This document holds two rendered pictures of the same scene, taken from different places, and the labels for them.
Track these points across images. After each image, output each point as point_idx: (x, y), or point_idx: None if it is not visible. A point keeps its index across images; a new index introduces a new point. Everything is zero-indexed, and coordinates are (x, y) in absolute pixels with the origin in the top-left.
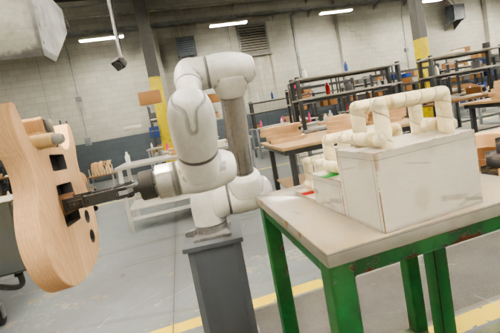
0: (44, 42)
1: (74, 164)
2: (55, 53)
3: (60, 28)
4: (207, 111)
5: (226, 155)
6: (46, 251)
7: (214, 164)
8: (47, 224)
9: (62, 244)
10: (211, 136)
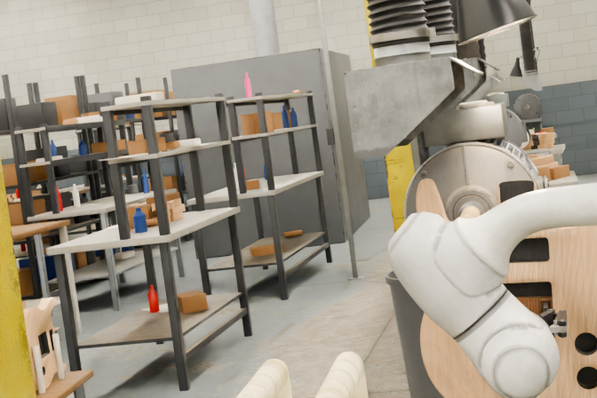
0: (358, 144)
1: (585, 254)
2: (389, 143)
3: (427, 95)
4: (396, 265)
5: (489, 346)
6: (422, 354)
7: (467, 351)
8: (440, 327)
9: (465, 358)
10: (422, 303)
